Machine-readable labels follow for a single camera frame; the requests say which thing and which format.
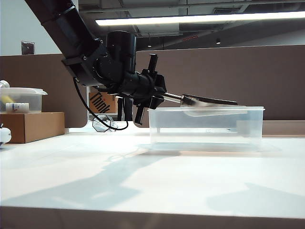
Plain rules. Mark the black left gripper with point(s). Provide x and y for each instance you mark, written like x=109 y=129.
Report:
x=145 y=88

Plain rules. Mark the metal ice scoop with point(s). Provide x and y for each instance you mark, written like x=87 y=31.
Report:
x=202 y=101

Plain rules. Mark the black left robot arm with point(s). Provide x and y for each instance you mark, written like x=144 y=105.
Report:
x=107 y=62

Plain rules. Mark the cardboard box with Think print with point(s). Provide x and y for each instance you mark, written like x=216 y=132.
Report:
x=102 y=103

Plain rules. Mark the plain brown cardboard box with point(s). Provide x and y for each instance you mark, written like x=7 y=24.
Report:
x=35 y=126

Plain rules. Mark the black hanging jacket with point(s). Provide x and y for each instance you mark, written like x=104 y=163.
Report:
x=127 y=111

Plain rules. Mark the large transparent plastic container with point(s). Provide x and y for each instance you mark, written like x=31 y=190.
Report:
x=205 y=126

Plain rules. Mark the wide brown desk partition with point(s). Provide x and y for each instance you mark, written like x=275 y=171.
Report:
x=226 y=76

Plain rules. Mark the small black ceiling spotlight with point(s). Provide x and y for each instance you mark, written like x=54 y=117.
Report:
x=218 y=41

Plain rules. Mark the long ceiling light strip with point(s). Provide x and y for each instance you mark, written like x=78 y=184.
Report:
x=190 y=18

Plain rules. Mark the narrow brown desk partition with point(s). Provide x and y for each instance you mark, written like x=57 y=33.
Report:
x=35 y=78

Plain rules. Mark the small lidded transparent plastic container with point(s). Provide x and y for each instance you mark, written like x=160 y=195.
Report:
x=28 y=97

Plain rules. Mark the low brown panel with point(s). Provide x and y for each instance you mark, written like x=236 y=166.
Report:
x=283 y=127

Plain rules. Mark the white bottle with blue label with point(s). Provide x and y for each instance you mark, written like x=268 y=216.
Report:
x=17 y=107

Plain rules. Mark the yellow item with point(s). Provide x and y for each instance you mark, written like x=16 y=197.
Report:
x=7 y=98

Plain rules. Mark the white device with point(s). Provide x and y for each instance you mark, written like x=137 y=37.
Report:
x=4 y=135

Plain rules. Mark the grey wall switch plate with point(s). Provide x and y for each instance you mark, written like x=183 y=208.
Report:
x=27 y=47

